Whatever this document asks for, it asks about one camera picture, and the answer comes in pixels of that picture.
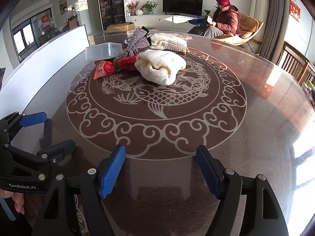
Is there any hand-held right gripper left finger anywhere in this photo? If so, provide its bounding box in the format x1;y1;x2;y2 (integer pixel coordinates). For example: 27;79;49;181
32;144;126;236

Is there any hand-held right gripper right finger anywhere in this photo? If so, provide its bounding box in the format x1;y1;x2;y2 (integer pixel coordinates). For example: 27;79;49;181
195;145;289;236

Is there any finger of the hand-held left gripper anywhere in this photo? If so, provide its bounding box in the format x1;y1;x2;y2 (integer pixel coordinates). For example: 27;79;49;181
4;139;76;169
0;112;48;144

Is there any white cardboard box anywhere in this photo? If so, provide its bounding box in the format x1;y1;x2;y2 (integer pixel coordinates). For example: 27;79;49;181
0;25;90;118

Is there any red packet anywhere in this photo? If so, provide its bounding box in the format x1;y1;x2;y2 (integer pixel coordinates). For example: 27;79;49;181
93;56;138;79

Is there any clear plastic box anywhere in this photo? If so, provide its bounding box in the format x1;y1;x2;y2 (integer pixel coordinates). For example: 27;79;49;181
85;42;123;63

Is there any cream knitted hat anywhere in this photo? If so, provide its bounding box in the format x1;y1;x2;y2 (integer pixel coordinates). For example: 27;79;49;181
134;50;187;86

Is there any rhinestone bow hair clip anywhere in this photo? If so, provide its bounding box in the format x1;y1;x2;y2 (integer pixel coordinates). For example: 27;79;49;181
114;27;151;64

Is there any cream waffle knit cloth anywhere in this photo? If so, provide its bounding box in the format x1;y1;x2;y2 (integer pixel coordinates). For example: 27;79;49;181
148;33;189;53

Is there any person's left hand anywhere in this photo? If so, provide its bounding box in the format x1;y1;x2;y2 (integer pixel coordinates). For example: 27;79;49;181
0;189;25;214

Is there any wooden dining chair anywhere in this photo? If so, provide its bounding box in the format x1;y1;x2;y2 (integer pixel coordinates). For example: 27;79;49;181
68;16;80;29

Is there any brown cardboard box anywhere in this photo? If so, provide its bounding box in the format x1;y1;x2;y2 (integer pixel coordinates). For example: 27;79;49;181
107;22;135;32

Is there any colourful packet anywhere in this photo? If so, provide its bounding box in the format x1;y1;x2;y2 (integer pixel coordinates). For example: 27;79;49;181
302;80;315;104

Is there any wooden slatted chair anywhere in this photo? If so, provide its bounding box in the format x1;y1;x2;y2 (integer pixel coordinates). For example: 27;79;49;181
277;41;315;84

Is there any dark glass display cabinet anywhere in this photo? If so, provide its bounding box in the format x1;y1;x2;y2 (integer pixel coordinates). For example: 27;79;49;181
97;0;126;31

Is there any tan lounge chair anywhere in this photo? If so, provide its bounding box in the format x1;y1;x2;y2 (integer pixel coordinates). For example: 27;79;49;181
213;13;264;47

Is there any vase of red flowers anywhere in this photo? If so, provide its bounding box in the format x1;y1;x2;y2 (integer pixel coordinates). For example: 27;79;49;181
127;1;139;16

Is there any blue bag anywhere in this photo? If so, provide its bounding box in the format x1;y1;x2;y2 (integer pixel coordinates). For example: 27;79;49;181
189;17;209;26

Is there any white television cabinet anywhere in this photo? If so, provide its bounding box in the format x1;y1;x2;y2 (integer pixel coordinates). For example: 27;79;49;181
125;14;209;29

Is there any green potted plant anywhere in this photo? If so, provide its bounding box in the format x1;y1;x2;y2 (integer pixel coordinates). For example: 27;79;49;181
140;1;158;14

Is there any grey curtain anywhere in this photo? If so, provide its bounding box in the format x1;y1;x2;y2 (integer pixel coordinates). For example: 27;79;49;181
258;0;292;61

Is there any black television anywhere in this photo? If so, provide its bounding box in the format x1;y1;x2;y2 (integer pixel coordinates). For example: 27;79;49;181
162;0;204;16

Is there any covered standing air conditioner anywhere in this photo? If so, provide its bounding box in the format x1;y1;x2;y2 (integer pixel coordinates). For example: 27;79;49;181
250;0;270;30

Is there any red wall hanging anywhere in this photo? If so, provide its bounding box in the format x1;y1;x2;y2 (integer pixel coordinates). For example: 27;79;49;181
289;0;301;22

